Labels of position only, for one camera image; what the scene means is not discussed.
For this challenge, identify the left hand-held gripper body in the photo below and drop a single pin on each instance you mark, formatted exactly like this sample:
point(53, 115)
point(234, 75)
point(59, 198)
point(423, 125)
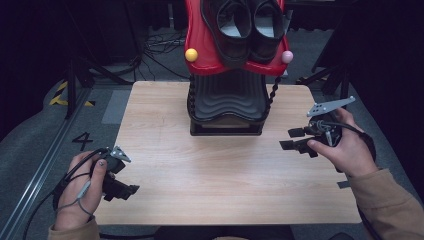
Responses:
point(113, 165)

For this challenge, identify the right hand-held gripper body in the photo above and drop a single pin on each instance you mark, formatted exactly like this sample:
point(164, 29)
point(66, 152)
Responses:
point(328, 106)

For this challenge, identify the red and black shoe rack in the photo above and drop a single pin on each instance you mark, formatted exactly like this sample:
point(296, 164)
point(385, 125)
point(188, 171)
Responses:
point(230, 96)

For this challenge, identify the black leather shoe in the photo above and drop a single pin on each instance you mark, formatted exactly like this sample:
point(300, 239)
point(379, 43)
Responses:
point(230, 46)
point(266, 46)

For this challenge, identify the person's left hand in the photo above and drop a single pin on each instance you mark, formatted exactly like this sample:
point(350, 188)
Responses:
point(78, 200)

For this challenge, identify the person's right hand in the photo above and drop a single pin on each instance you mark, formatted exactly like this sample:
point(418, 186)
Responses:
point(353, 153)

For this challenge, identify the black metal stand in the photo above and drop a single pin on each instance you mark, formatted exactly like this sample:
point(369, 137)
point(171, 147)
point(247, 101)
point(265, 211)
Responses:
point(344, 83)
point(70, 93)

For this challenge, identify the grey floor tape patch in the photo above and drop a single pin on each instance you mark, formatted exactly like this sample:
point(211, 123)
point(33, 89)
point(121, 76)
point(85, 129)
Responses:
point(116, 106)

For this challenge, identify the small grey tape strip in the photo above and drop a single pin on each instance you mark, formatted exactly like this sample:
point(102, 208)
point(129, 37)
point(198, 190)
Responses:
point(343, 184)

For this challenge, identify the person's dark clothing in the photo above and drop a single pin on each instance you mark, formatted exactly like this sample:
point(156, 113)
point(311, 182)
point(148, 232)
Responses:
point(200, 232)

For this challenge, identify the yellow and black hazard tape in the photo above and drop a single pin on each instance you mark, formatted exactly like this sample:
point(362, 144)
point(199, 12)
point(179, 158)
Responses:
point(56, 99)

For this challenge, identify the metal floor rail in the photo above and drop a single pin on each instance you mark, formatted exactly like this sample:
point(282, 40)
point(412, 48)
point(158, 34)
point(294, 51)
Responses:
point(41, 171)

